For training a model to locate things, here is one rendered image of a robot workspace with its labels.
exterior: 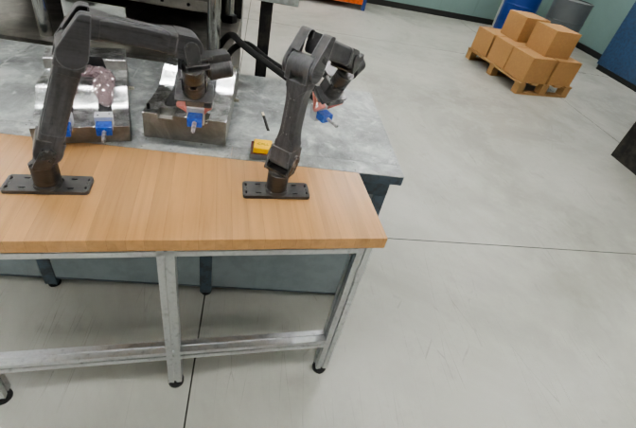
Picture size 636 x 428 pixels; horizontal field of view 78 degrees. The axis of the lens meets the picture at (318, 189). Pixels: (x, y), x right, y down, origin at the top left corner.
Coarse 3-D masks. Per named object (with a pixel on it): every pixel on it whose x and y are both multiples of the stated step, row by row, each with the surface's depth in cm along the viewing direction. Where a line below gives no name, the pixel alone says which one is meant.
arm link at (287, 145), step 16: (288, 64) 97; (304, 64) 96; (288, 80) 100; (304, 80) 97; (288, 96) 102; (304, 96) 100; (288, 112) 103; (304, 112) 105; (288, 128) 105; (272, 144) 110; (288, 144) 107; (272, 160) 112; (288, 160) 109
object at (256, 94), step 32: (0, 64) 148; (32, 64) 152; (128, 64) 168; (160, 64) 174; (0, 96) 132; (32, 96) 135; (256, 96) 167; (352, 96) 185; (0, 128) 118; (256, 128) 146; (320, 128) 154; (352, 128) 159; (256, 160) 129; (320, 160) 136; (352, 160) 140; (384, 160) 144
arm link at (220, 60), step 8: (192, 48) 95; (224, 48) 104; (192, 56) 96; (200, 56) 97; (208, 56) 100; (216, 56) 101; (224, 56) 102; (192, 64) 97; (216, 64) 102; (224, 64) 103; (216, 72) 102; (224, 72) 103; (232, 72) 104
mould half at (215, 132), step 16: (176, 64) 145; (160, 80) 141; (224, 80) 146; (160, 96) 134; (224, 96) 143; (144, 112) 123; (176, 112) 127; (208, 112) 130; (224, 112) 132; (144, 128) 127; (160, 128) 127; (176, 128) 127; (208, 128) 128; (224, 128) 129; (224, 144) 132
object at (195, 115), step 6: (186, 108) 116; (192, 108) 116; (198, 108) 117; (186, 114) 117; (192, 114) 116; (198, 114) 117; (186, 120) 114; (192, 120) 115; (198, 120) 115; (192, 126) 113; (198, 126) 116; (192, 132) 111
